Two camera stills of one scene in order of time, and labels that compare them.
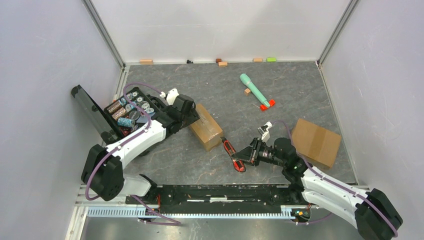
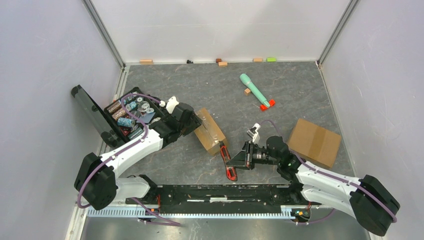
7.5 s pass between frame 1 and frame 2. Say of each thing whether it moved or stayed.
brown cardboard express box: moved
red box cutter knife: moved
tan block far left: stayed
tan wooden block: stayed
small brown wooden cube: stayed
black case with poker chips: stayed
